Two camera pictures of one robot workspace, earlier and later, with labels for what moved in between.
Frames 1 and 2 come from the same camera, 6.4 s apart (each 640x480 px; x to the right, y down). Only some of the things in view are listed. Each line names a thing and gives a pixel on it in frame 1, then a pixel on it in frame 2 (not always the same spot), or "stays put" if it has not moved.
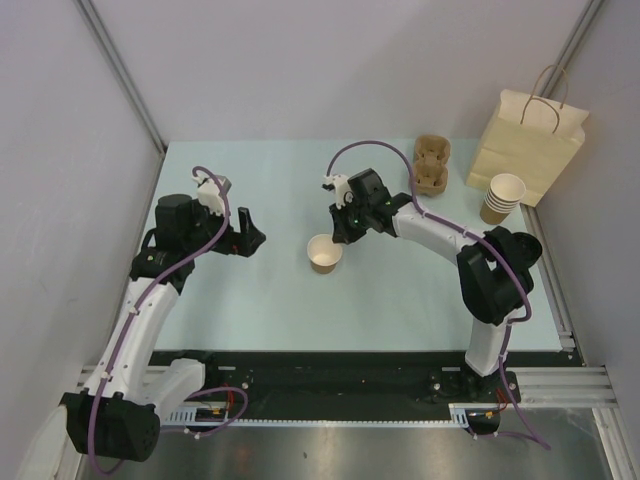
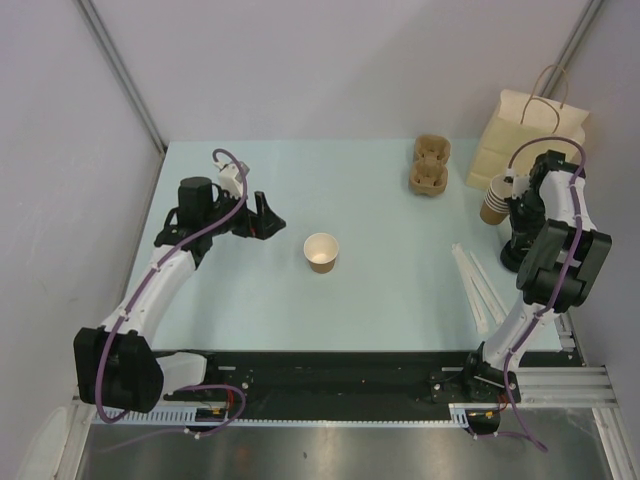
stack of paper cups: x=502 y=197 stays put
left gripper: x=241 y=243 → x=266 y=222
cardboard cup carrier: x=431 y=155 stays put
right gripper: x=342 y=234 → x=512 y=206
